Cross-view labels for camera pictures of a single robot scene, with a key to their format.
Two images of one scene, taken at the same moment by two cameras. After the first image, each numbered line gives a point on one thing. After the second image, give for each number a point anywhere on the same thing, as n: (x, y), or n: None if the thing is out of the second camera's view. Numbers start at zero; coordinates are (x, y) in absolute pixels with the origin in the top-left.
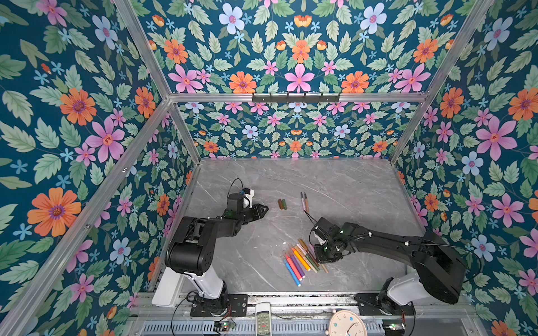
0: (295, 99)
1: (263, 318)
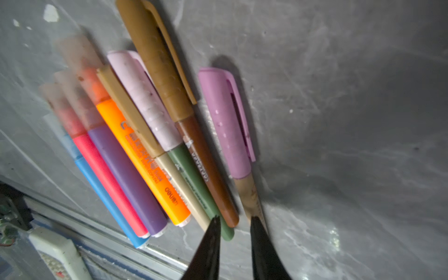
0: None
1: (60, 255)
